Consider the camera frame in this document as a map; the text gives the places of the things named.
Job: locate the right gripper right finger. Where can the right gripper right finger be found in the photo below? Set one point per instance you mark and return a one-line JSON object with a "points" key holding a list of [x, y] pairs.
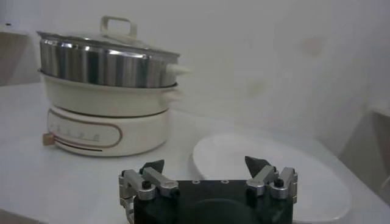
{"points": [[263, 176]]}

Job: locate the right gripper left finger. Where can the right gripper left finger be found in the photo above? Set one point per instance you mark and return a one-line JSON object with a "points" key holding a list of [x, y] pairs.
{"points": [[155, 179]]}

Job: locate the stainless steel steamer basket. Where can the stainless steel steamer basket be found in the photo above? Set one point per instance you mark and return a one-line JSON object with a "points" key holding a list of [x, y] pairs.
{"points": [[106, 70]]}

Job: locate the round white plate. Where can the round white plate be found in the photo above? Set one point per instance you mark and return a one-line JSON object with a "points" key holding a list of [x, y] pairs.
{"points": [[304, 170]]}

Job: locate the white electric cooker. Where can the white electric cooker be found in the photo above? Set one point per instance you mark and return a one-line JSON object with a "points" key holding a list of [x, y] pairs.
{"points": [[106, 100]]}

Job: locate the white side table with strip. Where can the white side table with strip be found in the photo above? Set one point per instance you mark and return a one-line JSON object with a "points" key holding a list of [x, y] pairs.
{"points": [[382, 143]]}

